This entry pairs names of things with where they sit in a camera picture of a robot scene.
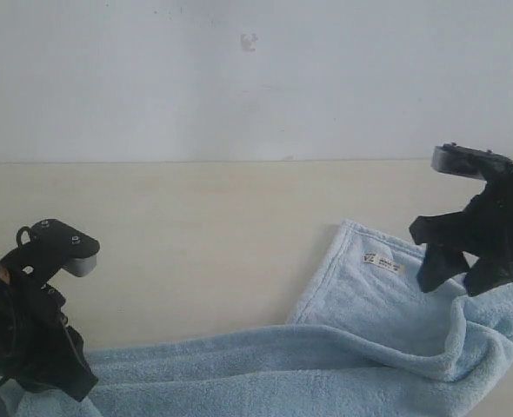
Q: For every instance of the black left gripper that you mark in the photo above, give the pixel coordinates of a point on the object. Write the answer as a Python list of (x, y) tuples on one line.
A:
[(38, 347)]

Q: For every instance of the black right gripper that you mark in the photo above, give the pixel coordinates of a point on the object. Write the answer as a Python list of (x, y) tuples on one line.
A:
[(484, 227)]

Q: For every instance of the light blue fluffy towel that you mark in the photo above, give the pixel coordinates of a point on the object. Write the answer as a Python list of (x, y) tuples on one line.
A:
[(362, 340)]

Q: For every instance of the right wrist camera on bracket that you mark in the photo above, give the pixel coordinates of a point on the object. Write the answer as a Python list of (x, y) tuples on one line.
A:
[(485, 165)]

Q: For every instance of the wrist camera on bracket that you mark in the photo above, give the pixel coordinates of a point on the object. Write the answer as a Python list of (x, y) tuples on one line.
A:
[(49, 246), (485, 165)]

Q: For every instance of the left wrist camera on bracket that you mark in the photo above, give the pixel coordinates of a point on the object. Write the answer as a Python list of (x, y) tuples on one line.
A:
[(49, 246)]

